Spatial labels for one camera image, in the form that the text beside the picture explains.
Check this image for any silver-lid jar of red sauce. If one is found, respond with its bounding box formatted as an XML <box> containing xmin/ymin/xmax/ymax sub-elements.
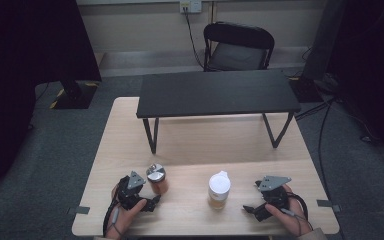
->
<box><xmin>145</xmin><ymin>162</ymin><xmax>170</xmax><ymax>196</ymax></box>

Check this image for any black wall socket cable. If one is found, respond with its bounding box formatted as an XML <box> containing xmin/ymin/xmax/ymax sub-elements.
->
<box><xmin>183</xmin><ymin>7</ymin><xmax>208</xmax><ymax>71</ymax></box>

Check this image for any black raised shelf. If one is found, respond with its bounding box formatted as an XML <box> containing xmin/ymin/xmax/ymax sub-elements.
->
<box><xmin>135</xmin><ymin>68</ymin><xmax>302</xmax><ymax>155</ymax></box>

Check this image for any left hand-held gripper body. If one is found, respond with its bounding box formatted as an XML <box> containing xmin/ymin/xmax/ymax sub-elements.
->
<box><xmin>115</xmin><ymin>170</ymin><xmax>148</xmax><ymax>211</ymax></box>

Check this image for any left hand-held gripper cable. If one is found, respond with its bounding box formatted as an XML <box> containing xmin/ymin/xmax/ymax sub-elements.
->
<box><xmin>102</xmin><ymin>197</ymin><xmax>122</xmax><ymax>239</ymax></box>

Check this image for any black floor cable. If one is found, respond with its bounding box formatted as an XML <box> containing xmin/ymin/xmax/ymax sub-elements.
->
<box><xmin>294</xmin><ymin>96</ymin><xmax>341</xmax><ymax>204</ymax></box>

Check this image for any black stand base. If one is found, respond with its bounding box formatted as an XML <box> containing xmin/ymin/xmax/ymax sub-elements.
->
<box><xmin>50</xmin><ymin>79</ymin><xmax>100</xmax><ymax>111</ymax></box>

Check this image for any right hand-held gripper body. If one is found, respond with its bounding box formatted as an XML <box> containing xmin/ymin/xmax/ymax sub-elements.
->
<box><xmin>254</xmin><ymin>175</ymin><xmax>293</xmax><ymax>210</ymax></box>

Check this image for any hand-held gripper cable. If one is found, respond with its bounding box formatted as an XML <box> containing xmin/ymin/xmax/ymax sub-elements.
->
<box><xmin>281</xmin><ymin>192</ymin><xmax>314</xmax><ymax>232</ymax></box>
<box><xmin>102</xmin><ymin>197</ymin><xmax>122</xmax><ymax>239</ymax></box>

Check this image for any black curtain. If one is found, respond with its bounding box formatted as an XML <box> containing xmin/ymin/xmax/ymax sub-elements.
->
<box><xmin>0</xmin><ymin>0</ymin><xmax>103</xmax><ymax>193</ymax></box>

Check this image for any person's left hand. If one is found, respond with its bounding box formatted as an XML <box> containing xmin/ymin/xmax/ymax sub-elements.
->
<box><xmin>104</xmin><ymin>184</ymin><xmax>148</xmax><ymax>239</ymax></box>

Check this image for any right hand-held gripper cable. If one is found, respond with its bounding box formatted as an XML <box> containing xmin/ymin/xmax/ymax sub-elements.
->
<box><xmin>281</xmin><ymin>192</ymin><xmax>314</xmax><ymax>232</ymax></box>

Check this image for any person's right hand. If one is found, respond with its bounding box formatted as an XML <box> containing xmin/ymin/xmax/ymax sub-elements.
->
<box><xmin>264</xmin><ymin>184</ymin><xmax>314</xmax><ymax>237</ymax></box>

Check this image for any dark curtain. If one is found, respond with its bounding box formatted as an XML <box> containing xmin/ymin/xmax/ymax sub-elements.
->
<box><xmin>326</xmin><ymin>0</ymin><xmax>384</xmax><ymax>171</ymax></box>

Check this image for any white-lid jar of yellow sauce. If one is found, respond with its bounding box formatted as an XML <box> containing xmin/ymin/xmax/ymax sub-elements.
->
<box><xmin>207</xmin><ymin>170</ymin><xmax>232</xmax><ymax>211</ymax></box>

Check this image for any white wall socket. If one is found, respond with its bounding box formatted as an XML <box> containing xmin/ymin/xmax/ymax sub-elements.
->
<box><xmin>179</xmin><ymin>0</ymin><xmax>203</xmax><ymax>15</ymax></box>

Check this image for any black folding chair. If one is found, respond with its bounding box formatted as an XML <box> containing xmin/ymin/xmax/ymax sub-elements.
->
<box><xmin>202</xmin><ymin>21</ymin><xmax>276</xmax><ymax>73</ymax></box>

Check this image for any grey tape piece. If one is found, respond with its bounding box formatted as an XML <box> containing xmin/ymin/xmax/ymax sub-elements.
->
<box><xmin>315</xmin><ymin>198</ymin><xmax>343</xmax><ymax>214</ymax></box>
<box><xmin>66</xmin><ymin>205</ymin><xmax>91</xmax><ymax>216</ymax></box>

